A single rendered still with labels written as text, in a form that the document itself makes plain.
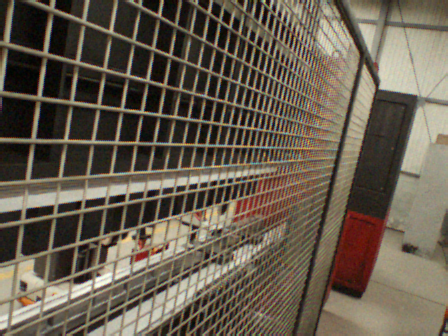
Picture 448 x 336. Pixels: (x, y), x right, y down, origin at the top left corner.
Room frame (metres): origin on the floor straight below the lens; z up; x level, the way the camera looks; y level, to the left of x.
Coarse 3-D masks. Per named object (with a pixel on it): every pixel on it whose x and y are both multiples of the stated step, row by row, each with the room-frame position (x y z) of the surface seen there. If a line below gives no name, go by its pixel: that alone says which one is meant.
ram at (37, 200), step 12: (276, 168) 3.21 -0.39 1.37; (168, 180) 1.75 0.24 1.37; (180, 180) 1.85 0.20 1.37; (192, 180) 1.96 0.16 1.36; (204, 180) 2.08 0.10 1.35; (216, 180) 2.21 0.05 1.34; (60, 192) 1.19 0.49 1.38; (72, 192) 1.23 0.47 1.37; (96, 192) 1.34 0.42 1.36; (120, 192) 1.46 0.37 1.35; (0, 204) 1.01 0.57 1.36; (12, 204) 1.04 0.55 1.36; (36, 204) 1.11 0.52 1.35; (48, 204) 1.15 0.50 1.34
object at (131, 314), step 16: (272, 240) 2.49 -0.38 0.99; (224, 272) 1.81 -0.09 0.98; (176, 288) 1.54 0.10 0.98; (192, 288) 1.57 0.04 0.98; (144, 304) 1.35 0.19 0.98; (176, 304) 1.40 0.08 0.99; (112, 320) 1.21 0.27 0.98; (128, 320) 1.23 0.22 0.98; (144, 320) 1.25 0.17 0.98; (176, 320) 1.33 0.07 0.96
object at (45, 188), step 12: (240, 168) 1.95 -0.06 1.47; (252, 168) 2.10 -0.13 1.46; (264, 168) 2.29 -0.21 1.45; (84, 180) 0.99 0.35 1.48; (96, 180) 1.04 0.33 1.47; (120, 180) 1.13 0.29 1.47; (132, 180) 1.18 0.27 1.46; (144, 180) 1.23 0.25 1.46; (156, 180) 1.29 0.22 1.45; (0, 192) 0.78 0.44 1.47; (12, 192) 0.81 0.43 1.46; (36, 192) 0.86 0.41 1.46; (48, 192) 0.89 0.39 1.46
